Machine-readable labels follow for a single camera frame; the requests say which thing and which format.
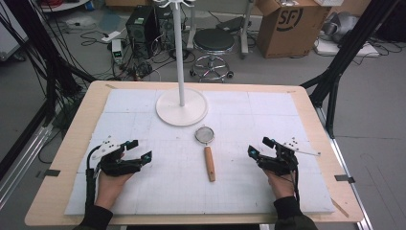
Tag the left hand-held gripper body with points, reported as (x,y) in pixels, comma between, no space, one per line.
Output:
(118,166)

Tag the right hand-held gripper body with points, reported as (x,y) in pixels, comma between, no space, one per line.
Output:
(281,161)

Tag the white hook stand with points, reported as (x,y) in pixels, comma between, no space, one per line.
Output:
(181,108)

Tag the person's right hand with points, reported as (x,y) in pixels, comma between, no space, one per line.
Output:
(281,187)

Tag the white gridded foam mat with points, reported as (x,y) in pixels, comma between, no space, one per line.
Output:
(191,191)

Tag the light wooden table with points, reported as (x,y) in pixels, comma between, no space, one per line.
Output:
(63,191)

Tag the black tape piece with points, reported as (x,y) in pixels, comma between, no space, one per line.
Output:
(48,173)
(344,179)

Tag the white device with green display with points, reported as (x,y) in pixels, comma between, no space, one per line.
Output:
(117,51)

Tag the black tripod stand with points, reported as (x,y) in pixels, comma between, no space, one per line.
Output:
(338,64)

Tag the white power strip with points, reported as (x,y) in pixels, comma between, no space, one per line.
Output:
(110,36)

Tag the cardboard box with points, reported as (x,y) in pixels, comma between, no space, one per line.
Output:
(288,32)

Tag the black computer tower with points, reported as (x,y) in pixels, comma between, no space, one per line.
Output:
(140,32)

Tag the black round stool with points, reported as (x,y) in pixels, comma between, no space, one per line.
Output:
(213,40)

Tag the white flat board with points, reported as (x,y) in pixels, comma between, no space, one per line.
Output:
(348,49)

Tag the grey bag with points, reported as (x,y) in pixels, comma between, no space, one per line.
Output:
(341,25)

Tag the aluminium rail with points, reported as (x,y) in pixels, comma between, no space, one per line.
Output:
(22,166)
(351,179)

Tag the grey metal post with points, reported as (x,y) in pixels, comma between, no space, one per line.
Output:
(245,28)

